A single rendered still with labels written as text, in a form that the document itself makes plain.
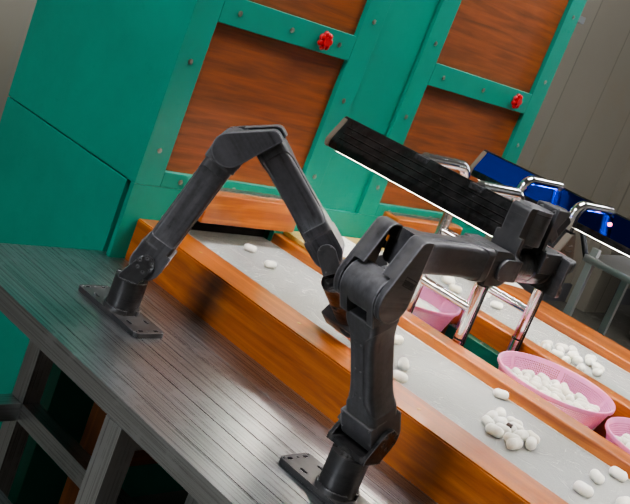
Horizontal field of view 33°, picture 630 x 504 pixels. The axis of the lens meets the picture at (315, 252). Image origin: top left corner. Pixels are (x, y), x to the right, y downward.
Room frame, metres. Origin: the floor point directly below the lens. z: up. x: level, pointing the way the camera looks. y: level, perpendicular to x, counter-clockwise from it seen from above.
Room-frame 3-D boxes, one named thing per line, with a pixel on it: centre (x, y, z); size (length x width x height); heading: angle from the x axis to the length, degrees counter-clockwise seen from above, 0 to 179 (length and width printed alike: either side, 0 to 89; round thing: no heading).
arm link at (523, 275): (1.68, -0.30, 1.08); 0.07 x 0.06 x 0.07; 140
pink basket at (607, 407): (2.21, -0.58, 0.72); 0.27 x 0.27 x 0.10
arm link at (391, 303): (1.52, -0.17, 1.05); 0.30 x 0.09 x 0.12; 140
